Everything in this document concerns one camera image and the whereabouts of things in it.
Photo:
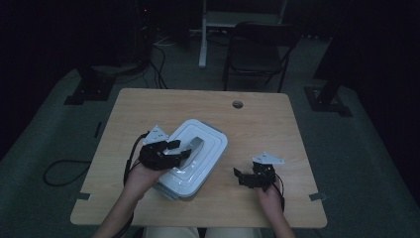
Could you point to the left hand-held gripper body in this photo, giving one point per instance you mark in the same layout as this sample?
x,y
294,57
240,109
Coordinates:
x,y
153,157

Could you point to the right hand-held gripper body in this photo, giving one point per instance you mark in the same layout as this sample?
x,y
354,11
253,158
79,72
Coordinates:
x,y
264,175

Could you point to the white container lid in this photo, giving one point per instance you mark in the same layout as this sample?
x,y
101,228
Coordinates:
x,y
201,155

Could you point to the clear plastic container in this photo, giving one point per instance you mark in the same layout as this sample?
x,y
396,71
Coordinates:
x,y
166,193

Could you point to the person's left hand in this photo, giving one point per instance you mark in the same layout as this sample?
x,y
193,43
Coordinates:
x,y
142,180

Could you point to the person's right hand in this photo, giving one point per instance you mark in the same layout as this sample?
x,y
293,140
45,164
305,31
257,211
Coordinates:
x,y
269,201

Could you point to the grey tape piece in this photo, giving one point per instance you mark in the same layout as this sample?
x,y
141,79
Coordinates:
x,y
82,196
318,196

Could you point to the black floor strip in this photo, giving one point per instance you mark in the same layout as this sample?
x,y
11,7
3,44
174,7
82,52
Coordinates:
x,y
97,129

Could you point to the black stand base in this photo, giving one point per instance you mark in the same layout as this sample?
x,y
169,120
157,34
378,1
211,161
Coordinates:
x,y
90,89
327,102

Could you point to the dark computer tower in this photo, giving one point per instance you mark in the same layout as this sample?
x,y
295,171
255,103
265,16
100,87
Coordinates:
x,y
143,29

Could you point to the black folding chair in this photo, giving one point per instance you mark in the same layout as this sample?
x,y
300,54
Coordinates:
x,y
257,49

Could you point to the white metal desk frame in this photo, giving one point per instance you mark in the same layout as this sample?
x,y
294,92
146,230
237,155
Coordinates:
x,y
211,20

